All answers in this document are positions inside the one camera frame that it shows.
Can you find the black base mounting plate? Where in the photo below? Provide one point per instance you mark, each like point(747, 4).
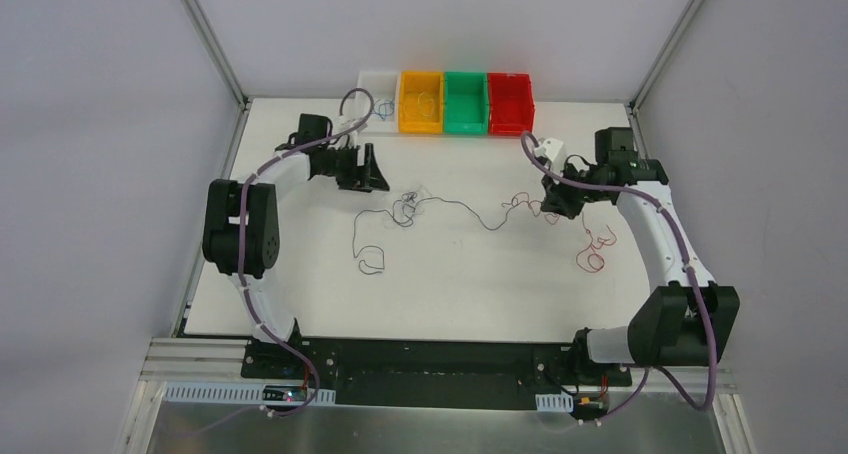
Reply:
point(433, 374)

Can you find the red plastic bin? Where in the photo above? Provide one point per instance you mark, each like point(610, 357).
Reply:
point(511, 104)

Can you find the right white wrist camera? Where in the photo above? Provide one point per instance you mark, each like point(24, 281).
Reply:
point(551, 153)

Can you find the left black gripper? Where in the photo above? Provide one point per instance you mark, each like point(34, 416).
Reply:
point(357, 168)

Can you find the right electronics board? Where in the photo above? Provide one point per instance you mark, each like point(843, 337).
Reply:
point(590, 408)

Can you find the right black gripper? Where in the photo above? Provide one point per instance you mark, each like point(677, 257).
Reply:
point(562, 191)

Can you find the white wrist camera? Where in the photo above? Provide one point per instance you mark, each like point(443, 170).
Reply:
point(551, 153)
point(346, 124)

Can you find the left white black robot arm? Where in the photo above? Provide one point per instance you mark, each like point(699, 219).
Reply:
point(241, 235)

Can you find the left electronics board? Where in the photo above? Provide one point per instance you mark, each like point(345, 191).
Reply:
point(277, 394)

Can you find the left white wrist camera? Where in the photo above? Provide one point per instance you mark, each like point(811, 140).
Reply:
point(346, 124)

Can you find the orange plastic bin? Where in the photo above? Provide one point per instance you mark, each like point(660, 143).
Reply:
point(421, 102)

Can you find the green plastic bin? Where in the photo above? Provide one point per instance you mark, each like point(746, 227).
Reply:
point(466, 106)

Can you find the white plastic bin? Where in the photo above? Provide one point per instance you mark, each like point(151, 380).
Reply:
point(383, 87)

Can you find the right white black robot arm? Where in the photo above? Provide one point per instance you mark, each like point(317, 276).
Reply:
point(688, 316)

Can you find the electronics board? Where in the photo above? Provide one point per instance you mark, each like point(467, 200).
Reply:
point(277, 394)
point(590, 408)

